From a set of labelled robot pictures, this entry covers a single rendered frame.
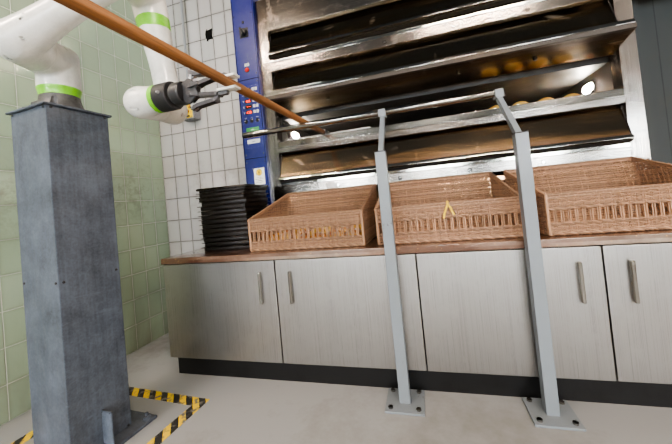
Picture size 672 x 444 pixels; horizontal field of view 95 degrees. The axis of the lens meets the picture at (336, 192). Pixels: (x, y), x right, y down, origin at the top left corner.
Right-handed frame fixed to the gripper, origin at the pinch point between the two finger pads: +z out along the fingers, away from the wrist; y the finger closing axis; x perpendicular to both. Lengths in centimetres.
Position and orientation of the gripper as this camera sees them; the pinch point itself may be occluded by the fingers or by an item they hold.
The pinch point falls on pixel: (228, 83)
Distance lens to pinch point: 107.5
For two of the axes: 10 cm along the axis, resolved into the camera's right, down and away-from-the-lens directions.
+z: 9.5, -1.0, -2.8
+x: -2.9, 0.0, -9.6
